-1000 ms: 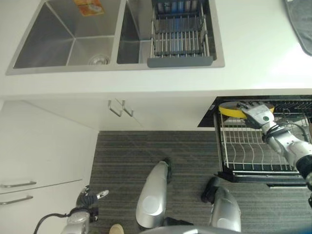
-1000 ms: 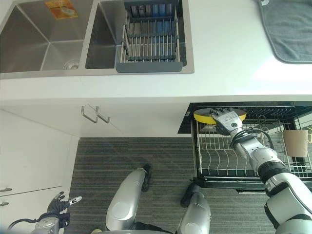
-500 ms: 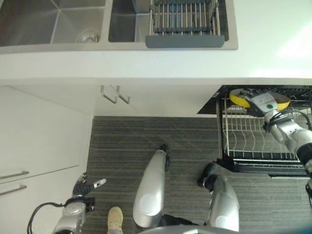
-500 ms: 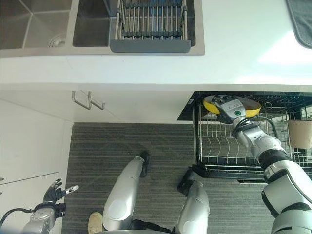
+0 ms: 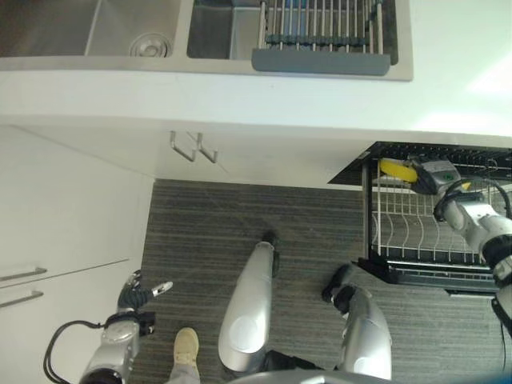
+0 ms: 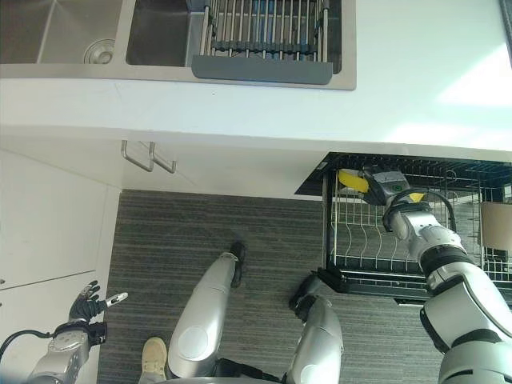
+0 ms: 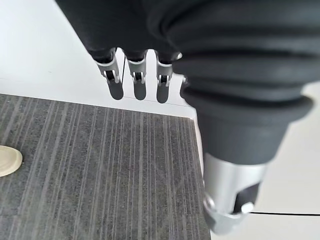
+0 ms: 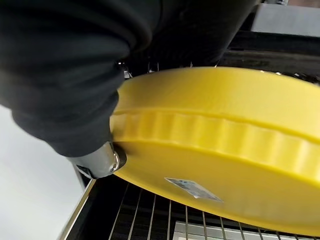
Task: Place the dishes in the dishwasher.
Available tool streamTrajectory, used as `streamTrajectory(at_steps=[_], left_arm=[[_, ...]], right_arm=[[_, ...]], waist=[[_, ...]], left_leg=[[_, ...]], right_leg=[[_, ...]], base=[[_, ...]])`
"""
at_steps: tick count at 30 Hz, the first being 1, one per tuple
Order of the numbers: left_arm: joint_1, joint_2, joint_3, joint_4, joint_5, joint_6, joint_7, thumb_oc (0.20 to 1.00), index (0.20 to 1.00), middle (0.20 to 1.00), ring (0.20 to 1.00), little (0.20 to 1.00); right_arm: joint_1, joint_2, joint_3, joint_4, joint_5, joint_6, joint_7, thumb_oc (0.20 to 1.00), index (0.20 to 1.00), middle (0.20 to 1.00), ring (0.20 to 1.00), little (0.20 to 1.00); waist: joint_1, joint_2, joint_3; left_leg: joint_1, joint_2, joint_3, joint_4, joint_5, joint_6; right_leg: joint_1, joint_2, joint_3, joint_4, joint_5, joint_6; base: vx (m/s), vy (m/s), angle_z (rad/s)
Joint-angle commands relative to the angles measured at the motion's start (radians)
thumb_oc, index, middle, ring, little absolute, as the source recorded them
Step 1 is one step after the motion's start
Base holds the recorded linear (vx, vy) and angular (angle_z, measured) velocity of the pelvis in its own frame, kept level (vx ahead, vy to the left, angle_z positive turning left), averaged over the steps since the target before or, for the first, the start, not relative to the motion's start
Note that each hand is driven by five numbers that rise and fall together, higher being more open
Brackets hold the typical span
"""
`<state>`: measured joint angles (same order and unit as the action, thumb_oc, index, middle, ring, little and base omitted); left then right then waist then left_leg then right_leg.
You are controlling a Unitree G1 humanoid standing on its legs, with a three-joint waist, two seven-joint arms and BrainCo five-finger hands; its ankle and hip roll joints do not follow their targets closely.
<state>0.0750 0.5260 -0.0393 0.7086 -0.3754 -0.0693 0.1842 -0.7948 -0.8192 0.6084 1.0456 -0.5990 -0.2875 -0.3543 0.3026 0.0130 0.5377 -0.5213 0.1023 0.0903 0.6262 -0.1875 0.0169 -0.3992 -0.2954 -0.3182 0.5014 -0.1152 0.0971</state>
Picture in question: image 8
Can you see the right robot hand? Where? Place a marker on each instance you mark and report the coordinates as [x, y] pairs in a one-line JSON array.
[[62, 75]]

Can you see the yellow plastic plate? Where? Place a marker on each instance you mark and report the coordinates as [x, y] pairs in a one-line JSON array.
[[212, 150]]

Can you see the white barcode sticker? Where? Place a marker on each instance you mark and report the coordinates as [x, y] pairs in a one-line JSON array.
[[193, 189]]

